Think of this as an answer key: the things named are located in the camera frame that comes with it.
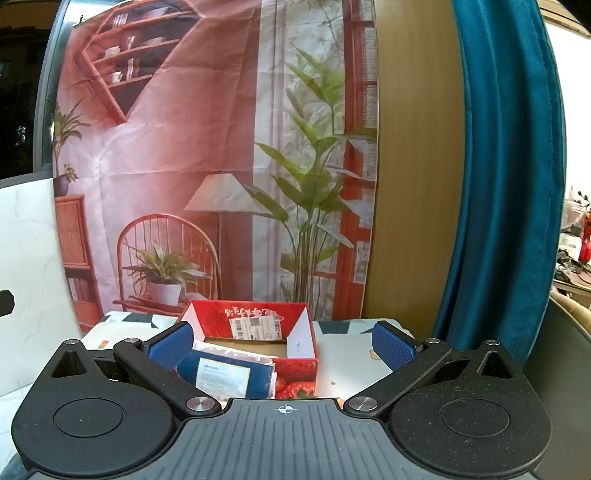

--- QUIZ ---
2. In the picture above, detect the grey chair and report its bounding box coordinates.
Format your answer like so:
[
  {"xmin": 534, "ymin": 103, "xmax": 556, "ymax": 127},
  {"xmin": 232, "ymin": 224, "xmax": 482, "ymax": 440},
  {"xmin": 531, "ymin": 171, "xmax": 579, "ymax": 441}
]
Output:
[{"xmin": 521, "ymin": 293, "xmax": 591, "ymax": 480}]

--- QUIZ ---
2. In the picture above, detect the grey window frame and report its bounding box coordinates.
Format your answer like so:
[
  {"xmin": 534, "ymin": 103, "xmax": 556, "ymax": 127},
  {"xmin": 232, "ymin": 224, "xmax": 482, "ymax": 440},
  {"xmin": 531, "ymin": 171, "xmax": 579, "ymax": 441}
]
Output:
[{"xmin": 33, "ymin": 0, "xmax": 74, "ymax": 179}]

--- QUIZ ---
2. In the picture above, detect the teal curtain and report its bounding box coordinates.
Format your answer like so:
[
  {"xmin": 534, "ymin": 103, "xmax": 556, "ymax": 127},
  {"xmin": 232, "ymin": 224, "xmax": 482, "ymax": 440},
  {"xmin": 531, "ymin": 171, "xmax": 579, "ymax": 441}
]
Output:
[{"xmin": 433, "ymin": 0, "xmax": 568, "ymax": 370}]

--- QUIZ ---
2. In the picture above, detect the clear plastic packet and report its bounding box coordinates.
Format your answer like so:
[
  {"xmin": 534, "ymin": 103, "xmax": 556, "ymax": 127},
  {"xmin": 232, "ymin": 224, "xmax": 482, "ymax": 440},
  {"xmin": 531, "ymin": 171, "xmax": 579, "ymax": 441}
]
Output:
[{"xmin": 193, "ymin": 340, "xmax": 279, "ymax": 370}]

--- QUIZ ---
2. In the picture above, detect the red strawberry cardboard box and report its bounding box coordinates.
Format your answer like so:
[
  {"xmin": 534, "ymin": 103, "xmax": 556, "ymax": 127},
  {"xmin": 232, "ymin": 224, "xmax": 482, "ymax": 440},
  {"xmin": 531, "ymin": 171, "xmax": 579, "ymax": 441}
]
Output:
[{"xmin": 178, "ymin": 300, "xmax": 320, "ymax": 401}]

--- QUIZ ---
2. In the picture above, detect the white patterned table mat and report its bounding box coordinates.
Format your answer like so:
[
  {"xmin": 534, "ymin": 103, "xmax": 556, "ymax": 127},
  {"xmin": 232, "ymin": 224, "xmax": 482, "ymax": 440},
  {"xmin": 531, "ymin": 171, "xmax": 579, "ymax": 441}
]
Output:
[{"xmin": 90, "ymin": 310, "xmax": 432, "ymax": 403}]

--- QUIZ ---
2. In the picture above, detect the white marble board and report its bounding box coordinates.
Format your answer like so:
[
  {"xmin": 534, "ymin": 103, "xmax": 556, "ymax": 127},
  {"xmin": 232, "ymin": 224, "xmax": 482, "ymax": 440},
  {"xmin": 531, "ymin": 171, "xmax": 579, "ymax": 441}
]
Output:
[{"xmin": 0, "ymin": 176, "xmax": 95, "ymax": 402}]

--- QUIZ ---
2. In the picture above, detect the cluttered desk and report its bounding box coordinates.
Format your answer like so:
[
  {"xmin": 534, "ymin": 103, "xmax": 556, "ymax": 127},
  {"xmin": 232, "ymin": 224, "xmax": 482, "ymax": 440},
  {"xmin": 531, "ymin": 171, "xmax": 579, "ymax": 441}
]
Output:
[{"xmin": 551, "ymin": 185, "xmax": 591, "ymax": 297}]

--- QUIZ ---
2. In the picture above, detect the printed room backdrop cloth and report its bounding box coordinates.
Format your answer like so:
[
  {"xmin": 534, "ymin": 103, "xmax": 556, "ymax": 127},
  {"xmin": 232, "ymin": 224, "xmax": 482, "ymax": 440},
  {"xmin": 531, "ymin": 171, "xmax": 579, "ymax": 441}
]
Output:
[{"xmin": 52, "ymin": 0, "xmax": 380, "ymax": 335}]

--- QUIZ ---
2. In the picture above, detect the red bottle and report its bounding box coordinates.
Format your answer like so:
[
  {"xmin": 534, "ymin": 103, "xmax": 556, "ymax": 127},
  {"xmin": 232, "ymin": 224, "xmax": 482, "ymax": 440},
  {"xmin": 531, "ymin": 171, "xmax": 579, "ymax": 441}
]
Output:
[{"xmin": 579, "ymin": 209, "xmax": 591, "ymax": 265}]

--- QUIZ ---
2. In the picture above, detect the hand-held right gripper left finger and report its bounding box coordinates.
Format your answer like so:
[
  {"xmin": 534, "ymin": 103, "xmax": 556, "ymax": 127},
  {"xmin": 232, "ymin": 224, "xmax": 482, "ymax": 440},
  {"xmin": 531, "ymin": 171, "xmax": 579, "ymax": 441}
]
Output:
[{"xmin": 46, "ymin": 322, "xmax": 222, "ymax": 419}]

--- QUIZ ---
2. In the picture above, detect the blue packet with white label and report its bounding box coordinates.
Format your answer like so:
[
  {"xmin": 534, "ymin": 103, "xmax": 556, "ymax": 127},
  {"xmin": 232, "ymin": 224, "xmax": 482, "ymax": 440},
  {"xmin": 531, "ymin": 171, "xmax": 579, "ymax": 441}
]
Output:
[{"xmin": 177, "ymin": 348, "xmax": 276, "ymax": 401}]

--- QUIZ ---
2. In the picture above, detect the wooden panel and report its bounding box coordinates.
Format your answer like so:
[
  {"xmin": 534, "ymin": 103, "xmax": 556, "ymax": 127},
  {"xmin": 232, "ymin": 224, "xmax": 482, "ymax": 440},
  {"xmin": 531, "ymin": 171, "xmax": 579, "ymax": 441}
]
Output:
[{"xmin": 364, "ymin": 0, "xmax": 468, "ymax": 322}]

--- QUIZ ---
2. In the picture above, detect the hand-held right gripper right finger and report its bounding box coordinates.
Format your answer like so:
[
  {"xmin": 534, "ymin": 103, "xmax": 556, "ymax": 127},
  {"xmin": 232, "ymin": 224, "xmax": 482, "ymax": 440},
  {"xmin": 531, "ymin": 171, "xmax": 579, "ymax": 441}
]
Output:
[{"xmin": 344, "ymin": 320, "xmax": 525, "ymax": 419}]

